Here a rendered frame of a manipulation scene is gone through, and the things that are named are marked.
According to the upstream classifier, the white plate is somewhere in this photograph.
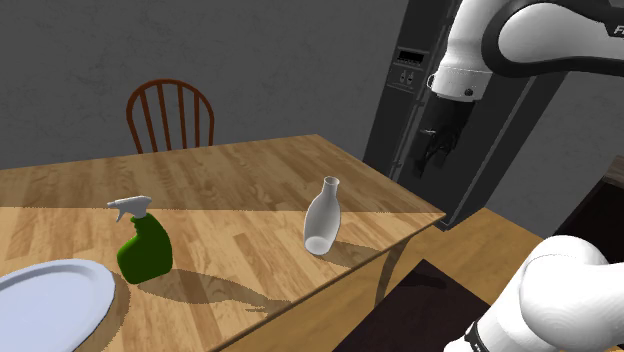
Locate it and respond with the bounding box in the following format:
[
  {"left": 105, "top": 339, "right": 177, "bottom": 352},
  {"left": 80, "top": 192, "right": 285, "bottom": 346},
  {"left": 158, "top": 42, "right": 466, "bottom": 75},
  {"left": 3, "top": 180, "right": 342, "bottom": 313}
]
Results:
[{"left": 0, "top": 258, "right": 117, "bottom": 352}]

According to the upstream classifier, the green spray bottle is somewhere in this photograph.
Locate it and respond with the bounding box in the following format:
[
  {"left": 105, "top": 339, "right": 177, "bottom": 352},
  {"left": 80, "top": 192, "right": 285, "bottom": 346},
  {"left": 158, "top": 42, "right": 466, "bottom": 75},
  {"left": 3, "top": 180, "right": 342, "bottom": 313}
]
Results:
[{"left": 106, "top": 195, "right": 174, "bottom": 285}]

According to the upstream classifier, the black refrigerator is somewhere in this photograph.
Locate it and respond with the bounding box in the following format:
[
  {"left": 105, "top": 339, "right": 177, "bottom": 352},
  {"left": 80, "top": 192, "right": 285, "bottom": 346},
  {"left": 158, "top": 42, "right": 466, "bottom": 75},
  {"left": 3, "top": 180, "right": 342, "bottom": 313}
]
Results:
[{"left": 362, "top": 0, "right": 570, "bottom": 232}]

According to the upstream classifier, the white bottle vase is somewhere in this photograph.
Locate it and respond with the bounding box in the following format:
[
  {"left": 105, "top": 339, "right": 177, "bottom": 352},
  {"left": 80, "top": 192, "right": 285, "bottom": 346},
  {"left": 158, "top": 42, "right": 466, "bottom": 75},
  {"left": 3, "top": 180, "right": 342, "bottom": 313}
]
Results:
[{"left": 303, "top": 176, "right": 341, "bottom": 256}]

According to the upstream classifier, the wooden table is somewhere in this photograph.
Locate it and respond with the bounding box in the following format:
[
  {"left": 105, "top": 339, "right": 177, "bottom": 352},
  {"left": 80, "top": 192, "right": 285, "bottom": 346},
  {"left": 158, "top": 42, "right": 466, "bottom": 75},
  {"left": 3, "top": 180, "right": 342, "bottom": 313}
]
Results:
[{"left": 0, "top": 133, "right": 447, "bottom": 352}]

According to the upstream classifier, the brown wooden chair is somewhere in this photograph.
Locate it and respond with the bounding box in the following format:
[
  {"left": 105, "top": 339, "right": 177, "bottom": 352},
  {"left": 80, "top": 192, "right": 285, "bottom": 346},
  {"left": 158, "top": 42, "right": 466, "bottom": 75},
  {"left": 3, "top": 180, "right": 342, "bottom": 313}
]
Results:
[{"left": 125, "top": 78, "right": 216, "bottom": 155}]

